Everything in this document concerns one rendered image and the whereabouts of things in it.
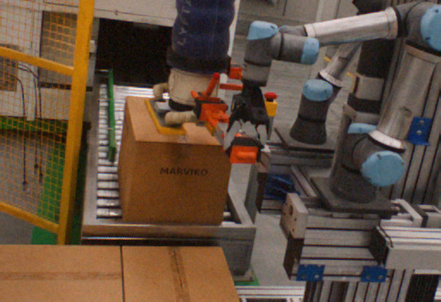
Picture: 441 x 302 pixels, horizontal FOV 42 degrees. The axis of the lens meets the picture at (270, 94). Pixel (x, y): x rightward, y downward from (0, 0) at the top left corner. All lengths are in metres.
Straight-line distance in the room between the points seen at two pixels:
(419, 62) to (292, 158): 0.82
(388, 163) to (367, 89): 0.44
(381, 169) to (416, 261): 0.36
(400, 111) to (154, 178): 1.10
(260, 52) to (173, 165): 0.94
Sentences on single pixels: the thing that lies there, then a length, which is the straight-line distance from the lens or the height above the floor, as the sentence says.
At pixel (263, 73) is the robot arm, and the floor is 1.43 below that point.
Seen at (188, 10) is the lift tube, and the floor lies 1.49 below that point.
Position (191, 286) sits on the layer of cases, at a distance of 2.16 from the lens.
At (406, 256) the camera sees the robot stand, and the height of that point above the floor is 0.92.
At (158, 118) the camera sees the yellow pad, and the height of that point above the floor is 1.10.
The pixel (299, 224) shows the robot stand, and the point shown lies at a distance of 1.80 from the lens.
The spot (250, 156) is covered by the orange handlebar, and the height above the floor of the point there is 1.20.
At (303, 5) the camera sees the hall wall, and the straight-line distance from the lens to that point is 11.48.
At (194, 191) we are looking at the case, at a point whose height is 0.74.
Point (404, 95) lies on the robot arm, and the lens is 1.63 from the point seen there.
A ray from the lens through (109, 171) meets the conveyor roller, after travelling 2.99.
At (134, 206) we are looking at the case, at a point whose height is 0.67.
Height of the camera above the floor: 1.75
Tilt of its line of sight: 14 degrees down
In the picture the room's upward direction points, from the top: 10 degrees clockwise
